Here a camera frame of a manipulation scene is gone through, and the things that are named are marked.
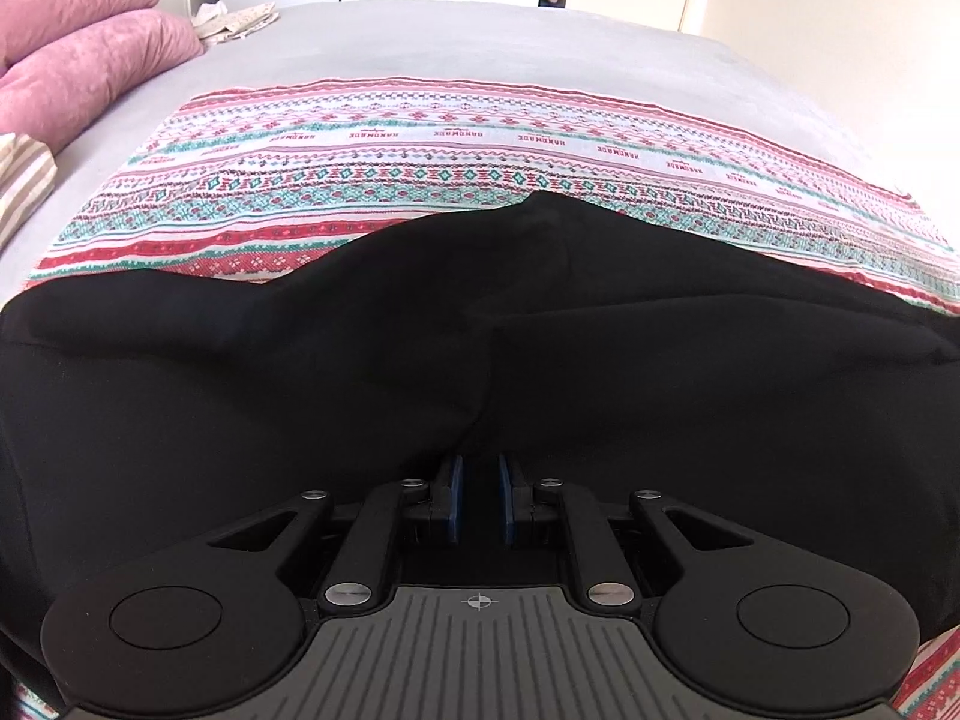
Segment patterned pink teal blanket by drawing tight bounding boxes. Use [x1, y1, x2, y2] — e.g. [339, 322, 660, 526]
[13, 73, 960, 720]

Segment black pants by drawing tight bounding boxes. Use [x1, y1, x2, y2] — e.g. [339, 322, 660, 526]
[2, 193, 958, 697]

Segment crumpled beige cloth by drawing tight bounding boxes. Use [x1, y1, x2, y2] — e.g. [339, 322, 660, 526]
[192, 0, 280, 47]

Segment grey bed sheet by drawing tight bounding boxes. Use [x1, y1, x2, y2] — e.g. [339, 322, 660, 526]
[2, 0, 958, 296]

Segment beige striped cloth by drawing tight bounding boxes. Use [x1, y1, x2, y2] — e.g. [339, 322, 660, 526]
[0, 133, 57, 250]

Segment pink pillow near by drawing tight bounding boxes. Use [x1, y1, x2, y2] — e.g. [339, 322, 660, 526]
[2, 10, 203, 153]

